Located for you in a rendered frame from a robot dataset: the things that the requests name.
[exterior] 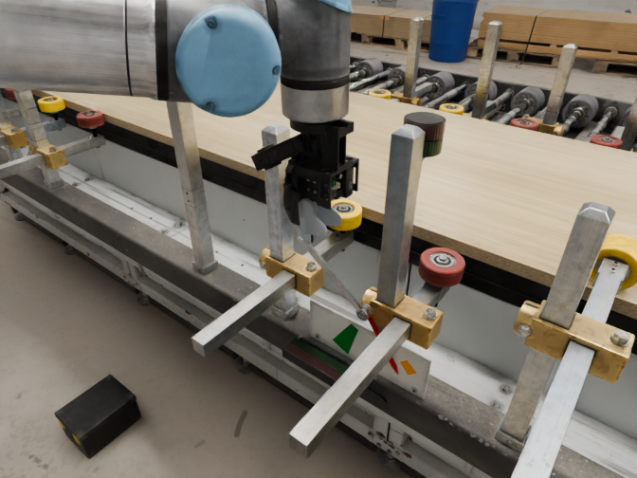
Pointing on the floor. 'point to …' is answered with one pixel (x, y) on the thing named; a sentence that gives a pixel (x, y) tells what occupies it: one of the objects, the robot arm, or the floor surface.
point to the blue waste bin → (451, 29)
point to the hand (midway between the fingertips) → (306, 234)
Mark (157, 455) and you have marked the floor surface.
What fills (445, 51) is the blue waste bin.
